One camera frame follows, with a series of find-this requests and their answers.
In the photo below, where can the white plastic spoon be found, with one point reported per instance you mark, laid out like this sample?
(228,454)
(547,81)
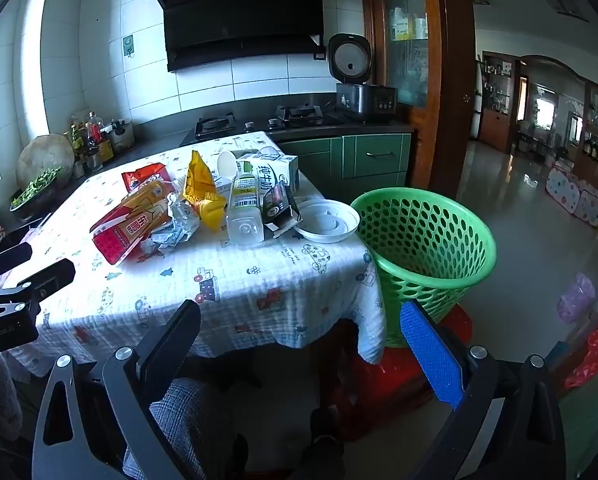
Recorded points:
(226,165)

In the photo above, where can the wooden display cabinet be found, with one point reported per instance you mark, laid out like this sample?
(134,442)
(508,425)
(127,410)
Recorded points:
(496,125)

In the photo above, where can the green plastic basket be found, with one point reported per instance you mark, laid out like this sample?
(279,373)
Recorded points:
(429,240)

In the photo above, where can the black range hood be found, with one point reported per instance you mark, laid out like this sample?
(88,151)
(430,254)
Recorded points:
(239,15)

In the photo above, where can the printed white tablecloth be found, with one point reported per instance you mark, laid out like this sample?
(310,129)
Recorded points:
(229,270)

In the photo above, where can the green kitchen cabinet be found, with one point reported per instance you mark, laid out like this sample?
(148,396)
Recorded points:
(374,160)

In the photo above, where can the cluster of condiment bottles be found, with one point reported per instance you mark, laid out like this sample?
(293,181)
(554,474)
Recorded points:
(96,140)

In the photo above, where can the black gas stove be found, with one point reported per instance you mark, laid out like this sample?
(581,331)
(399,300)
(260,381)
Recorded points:
(299,115)

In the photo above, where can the polka dot play tent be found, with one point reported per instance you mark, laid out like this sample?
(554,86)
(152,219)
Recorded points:
(571,192)

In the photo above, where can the yellow snack packet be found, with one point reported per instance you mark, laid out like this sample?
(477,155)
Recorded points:
(199,185)

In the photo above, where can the clear plastic bottle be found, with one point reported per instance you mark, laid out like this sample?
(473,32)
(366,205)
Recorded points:
(244,215)

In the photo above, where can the pink plastic bag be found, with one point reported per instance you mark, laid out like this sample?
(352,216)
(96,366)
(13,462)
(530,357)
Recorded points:
(576,297)

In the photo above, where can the red plastic stool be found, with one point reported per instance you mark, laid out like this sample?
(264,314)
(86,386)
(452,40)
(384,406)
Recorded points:
(389,375)

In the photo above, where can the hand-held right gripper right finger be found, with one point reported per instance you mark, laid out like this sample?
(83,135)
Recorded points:
(429,355)

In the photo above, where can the red paper food bag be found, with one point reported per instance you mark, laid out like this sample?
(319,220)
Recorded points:
(124,230)

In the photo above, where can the bowl of green vegetables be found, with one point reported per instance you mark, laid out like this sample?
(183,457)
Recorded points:
(34,187)

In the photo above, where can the black rice cooker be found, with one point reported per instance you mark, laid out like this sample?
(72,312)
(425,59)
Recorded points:
(361,95)

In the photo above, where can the small black carton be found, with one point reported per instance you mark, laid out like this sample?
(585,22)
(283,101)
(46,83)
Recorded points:
(279,210)

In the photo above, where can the green wall sticker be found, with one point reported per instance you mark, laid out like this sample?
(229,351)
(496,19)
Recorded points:
(128,46)

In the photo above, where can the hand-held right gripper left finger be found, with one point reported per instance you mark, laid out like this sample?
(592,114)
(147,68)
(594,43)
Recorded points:
(174,340)

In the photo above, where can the white plastic bowl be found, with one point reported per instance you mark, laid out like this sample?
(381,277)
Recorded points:
(326,222)

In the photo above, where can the wooden glass door cabinet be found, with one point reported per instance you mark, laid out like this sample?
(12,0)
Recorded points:
(439,85)

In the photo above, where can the round wooden cutting board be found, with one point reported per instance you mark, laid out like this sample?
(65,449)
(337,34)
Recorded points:
(44,155)

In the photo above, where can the white milk carton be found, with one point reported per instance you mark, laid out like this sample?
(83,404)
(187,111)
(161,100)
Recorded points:
(274,175)

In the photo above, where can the person's checked trouser leg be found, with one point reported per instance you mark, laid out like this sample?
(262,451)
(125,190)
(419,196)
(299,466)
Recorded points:
(184,425)

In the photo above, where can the person's black shoe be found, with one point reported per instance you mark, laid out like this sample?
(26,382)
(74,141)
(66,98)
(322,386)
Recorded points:
(324,445)

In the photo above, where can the ceiling air vent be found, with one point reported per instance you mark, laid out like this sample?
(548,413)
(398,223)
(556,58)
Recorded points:
(564,4)

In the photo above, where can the red snack packet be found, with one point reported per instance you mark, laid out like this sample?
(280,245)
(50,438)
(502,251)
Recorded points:
(146,177)

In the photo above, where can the green side cabinet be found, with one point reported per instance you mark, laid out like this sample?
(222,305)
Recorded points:
(589,430)

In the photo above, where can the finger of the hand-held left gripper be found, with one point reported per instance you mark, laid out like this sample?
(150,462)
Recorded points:
(6,259)
(49,276)

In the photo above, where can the crumpled silver foil wrapper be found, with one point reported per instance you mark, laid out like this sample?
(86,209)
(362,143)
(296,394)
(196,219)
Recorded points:
(181,220)

